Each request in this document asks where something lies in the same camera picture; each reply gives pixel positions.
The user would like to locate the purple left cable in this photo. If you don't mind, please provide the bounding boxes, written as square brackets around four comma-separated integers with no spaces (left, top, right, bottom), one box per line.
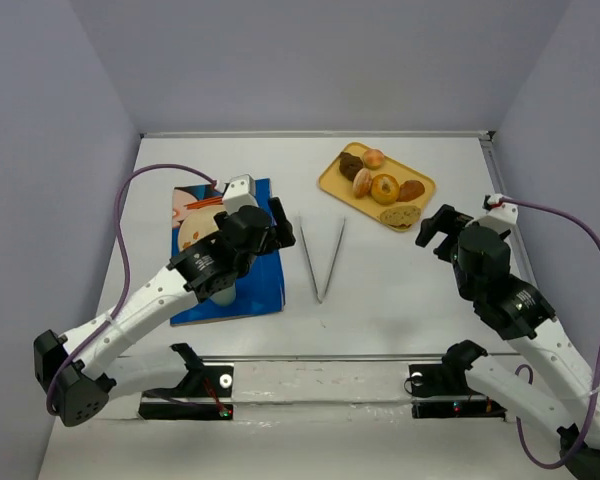
[45,163,223,417]

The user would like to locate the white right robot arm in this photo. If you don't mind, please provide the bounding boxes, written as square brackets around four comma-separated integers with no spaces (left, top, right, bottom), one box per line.
[405,194,600,479]

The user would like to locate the brown oblong bread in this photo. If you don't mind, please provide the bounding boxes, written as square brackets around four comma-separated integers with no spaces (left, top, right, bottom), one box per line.
[397,180,426,202]

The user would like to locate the golden bagel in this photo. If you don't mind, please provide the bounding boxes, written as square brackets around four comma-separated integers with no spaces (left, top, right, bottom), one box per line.
[370,174,400,205]

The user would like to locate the blue illustrated book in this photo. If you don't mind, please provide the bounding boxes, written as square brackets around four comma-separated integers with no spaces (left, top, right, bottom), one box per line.
[170,184,285,327]

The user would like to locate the yellow tray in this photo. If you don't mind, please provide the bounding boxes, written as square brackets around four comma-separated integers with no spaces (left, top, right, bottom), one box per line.
[318,142,436,224]

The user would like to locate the metal tongs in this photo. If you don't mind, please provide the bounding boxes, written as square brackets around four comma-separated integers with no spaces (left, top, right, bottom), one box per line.
[298,215,346,304]

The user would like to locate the seeded bread slice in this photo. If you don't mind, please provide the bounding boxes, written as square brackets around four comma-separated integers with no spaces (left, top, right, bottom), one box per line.
[379,205,421,230]

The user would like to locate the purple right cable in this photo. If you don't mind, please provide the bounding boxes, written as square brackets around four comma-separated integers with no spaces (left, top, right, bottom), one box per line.
[499,197,600,470]

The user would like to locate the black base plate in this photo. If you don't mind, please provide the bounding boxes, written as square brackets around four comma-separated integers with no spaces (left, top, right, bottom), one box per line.
[404,363,506,419]
[138,363,234,421]

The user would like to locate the oval golden bread roll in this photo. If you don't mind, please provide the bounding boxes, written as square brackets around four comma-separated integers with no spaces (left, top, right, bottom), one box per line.
[352,168,373,198]

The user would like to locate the dark chocolate bread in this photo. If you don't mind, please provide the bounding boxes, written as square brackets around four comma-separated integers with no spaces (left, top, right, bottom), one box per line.
[339,151,364,182]

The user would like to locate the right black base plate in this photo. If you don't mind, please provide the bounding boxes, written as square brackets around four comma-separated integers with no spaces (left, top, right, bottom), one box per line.
[404,363,506,419]

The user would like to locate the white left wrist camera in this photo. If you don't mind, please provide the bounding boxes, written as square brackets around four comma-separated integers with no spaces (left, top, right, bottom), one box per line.
[222,174,258,215]

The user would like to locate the round pink-topped bun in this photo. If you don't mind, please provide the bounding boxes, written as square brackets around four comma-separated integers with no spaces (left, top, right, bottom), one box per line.
[361,149,385,170]

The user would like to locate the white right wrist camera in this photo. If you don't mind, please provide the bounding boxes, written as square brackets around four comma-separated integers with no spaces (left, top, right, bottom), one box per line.
[477,194,518,238]

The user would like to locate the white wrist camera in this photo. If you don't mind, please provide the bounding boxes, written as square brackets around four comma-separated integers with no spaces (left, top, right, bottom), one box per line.
[477,194,518,238]
[222,174,258,215]

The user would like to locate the metal table rail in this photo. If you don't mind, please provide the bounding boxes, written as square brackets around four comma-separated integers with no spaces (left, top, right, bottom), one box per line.
[140,130,492,140]

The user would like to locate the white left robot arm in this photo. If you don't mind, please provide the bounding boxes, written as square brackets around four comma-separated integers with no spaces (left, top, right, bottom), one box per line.
[33,197,295,427]

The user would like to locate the purple cable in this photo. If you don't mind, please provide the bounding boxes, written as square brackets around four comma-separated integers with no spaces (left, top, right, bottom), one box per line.
[45,163,223,417]
[499,197,600,470]

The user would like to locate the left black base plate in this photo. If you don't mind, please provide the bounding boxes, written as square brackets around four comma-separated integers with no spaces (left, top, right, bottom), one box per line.
[138,363,234,421]

